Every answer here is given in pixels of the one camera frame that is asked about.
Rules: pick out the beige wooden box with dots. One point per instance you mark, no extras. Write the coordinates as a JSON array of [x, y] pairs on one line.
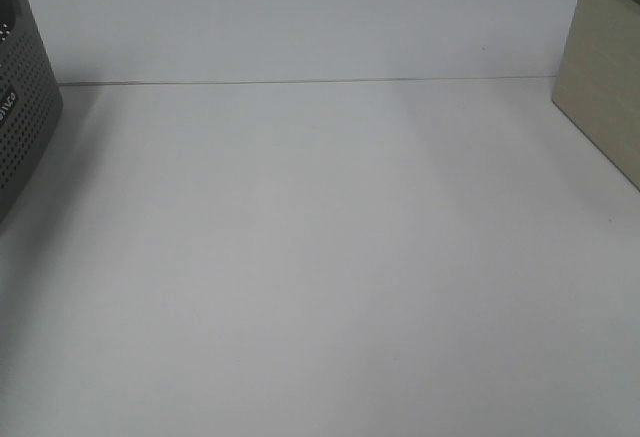
[[597, 86]]

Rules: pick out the grey perforated plastic basket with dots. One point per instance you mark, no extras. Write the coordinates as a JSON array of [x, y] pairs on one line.
[[31, 101]]

